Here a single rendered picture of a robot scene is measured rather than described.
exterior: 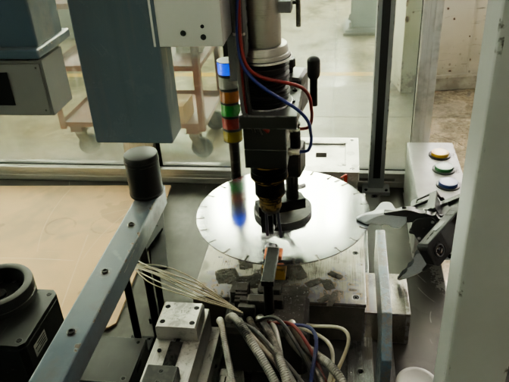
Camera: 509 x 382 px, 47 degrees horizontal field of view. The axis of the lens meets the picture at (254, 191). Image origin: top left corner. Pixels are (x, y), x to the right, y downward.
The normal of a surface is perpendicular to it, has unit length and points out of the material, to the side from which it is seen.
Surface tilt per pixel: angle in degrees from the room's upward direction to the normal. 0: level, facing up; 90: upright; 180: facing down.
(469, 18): 92
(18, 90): 90
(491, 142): 90
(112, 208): 0
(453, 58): 90
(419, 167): 0
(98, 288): 0
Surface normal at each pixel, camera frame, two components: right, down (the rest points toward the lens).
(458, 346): -0.14, 0.51
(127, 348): -0.05, -0.86
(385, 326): -0.14, -0.25
